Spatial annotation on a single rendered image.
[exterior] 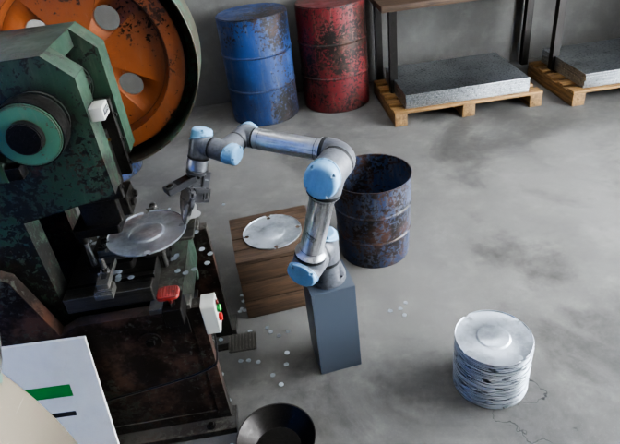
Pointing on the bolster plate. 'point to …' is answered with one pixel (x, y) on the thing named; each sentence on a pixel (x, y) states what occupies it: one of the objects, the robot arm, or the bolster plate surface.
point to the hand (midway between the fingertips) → (184, 221)
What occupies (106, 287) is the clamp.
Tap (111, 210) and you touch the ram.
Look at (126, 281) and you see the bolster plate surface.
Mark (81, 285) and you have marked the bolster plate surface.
